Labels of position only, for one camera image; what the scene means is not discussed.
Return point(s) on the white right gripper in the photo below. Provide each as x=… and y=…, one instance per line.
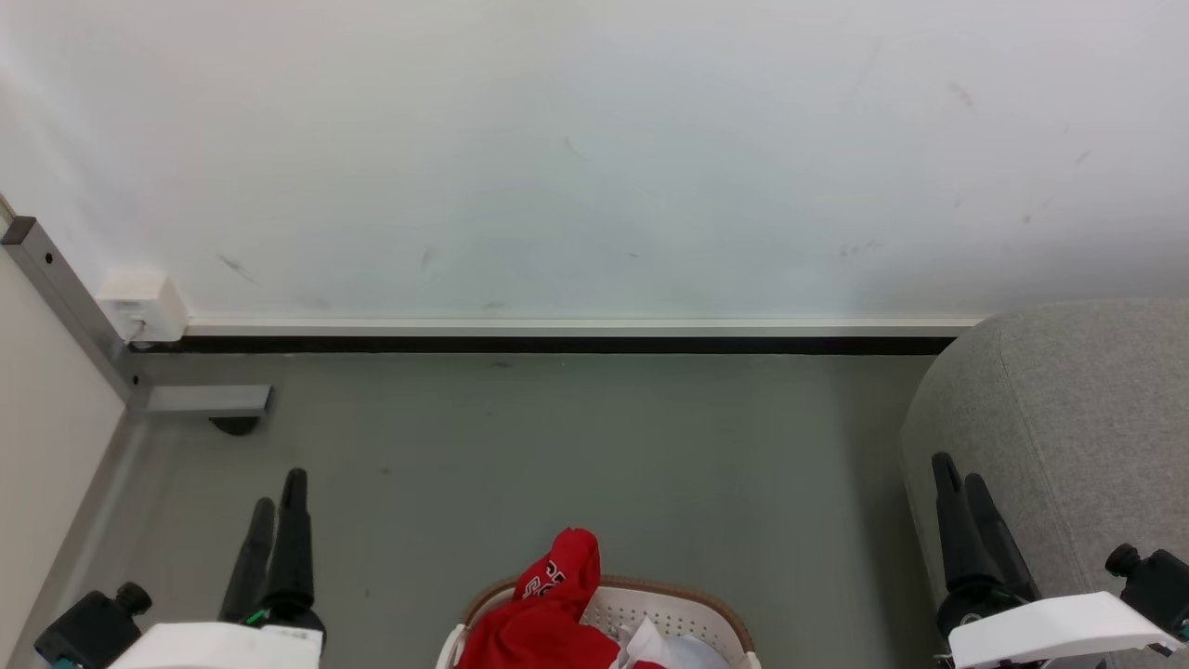
x=1059, y=627

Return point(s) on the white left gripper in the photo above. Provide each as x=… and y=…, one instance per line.
x=223, y=649

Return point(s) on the red sports jersey white trim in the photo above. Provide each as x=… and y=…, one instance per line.
x=568, y=569

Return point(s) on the grey fabric sofa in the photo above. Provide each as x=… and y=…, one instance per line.
x=1068, y=418

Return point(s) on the white garment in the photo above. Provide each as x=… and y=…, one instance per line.
x=683, y=652

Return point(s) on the beige partition panel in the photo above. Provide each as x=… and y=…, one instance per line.
x=46, y=418

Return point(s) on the white laundry basket brown rim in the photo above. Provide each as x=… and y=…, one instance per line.
x=683, y=613

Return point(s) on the black and white baseboard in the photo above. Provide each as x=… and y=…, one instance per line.
x=557, y=339

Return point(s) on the black frame foot pad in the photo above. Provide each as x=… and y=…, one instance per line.
x=235, y=425

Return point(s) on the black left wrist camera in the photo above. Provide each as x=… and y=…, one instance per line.
x=88, y=627

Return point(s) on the white wall junction box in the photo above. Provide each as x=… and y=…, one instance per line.
x=144, y=305

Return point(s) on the grey metal frame leg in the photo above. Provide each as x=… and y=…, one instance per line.
x=65, y=295

